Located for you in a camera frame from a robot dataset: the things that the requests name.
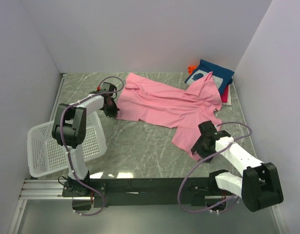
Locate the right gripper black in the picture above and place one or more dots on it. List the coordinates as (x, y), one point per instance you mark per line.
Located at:
(197, 147)

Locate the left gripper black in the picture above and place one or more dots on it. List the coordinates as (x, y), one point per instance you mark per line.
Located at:
(113, 113)

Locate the pink t shirt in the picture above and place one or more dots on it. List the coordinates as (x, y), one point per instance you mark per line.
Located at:
(163, 105)

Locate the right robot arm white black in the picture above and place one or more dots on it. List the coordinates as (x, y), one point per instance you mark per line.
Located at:
(259, 184)

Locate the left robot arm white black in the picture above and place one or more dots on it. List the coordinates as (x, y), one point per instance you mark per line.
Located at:
(69, 128)

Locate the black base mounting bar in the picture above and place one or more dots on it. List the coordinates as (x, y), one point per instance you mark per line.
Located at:
(146, 191)

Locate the white folded t shirt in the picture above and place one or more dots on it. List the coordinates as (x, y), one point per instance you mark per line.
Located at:
(229, 103)

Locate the red folded t shirt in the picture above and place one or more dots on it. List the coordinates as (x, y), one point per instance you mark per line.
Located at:
(225, 95)

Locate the blue printed folded t shirt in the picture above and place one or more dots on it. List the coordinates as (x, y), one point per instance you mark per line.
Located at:
(221, 76)

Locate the white plastic laundry basket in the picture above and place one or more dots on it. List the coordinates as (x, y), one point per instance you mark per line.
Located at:
(46, 156)

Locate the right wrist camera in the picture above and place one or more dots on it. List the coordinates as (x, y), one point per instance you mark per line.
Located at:
(207, 129)

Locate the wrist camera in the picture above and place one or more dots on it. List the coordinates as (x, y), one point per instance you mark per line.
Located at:
(207, 129)
(106, 87)

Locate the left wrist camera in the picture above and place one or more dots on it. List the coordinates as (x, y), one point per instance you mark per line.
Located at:
(106, 87)

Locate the aluminium rail frame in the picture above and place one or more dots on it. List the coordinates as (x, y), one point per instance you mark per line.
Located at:
(138, 149)

